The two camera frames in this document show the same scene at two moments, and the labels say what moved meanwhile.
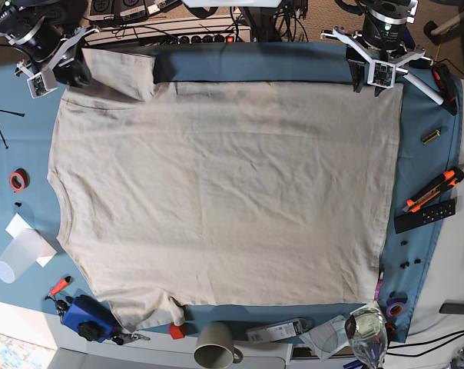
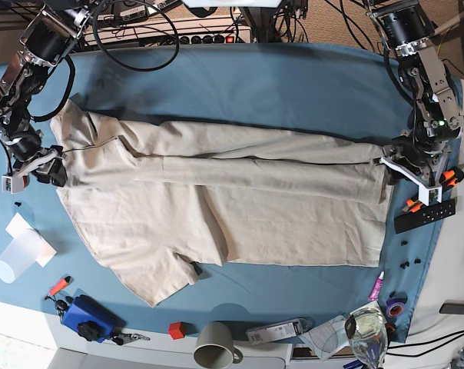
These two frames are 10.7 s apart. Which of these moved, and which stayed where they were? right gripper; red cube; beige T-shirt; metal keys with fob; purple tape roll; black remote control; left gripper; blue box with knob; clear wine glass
Moved: left gripper; beige T-shirt; right gripper
Stayed: blue box with knob; purple tape roll; red cube; metal keys with fob; black remote control; clear wine glass
